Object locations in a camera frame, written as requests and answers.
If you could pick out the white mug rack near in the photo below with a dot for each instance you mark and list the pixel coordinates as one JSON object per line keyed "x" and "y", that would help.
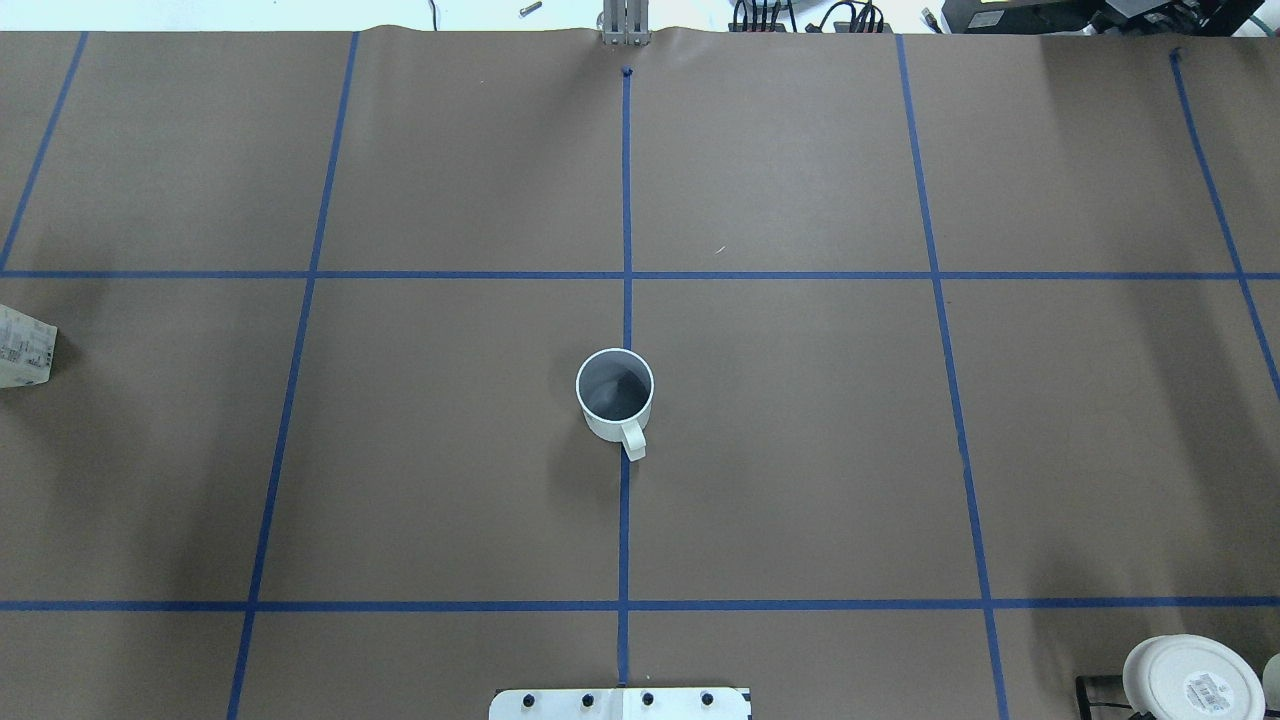
{"x": 1187, "y": 676}

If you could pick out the black power strip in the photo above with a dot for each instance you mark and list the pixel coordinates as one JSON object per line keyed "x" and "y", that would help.
{"x": 810, "y": 17}

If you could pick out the blue white milk carton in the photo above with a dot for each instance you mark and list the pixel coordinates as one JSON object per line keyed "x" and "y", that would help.
{"x": 27, "y": 347}

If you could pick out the aluminium frame post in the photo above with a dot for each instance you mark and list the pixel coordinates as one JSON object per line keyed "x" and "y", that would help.
{"x": 625, "y": 23}

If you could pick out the black monitor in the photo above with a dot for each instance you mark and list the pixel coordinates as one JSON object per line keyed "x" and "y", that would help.
{"x": 1124, "y": 18}

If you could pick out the black wire mug rack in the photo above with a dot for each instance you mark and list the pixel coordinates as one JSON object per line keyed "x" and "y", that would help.
{"x": 1101, "y": 697}

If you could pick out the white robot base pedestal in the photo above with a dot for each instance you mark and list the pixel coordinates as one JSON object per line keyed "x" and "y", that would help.
{"x": 696, "y": 702}

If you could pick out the white mug with handle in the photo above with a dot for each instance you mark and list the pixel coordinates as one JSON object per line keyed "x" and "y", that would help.
{"x": 615, "y": 388}

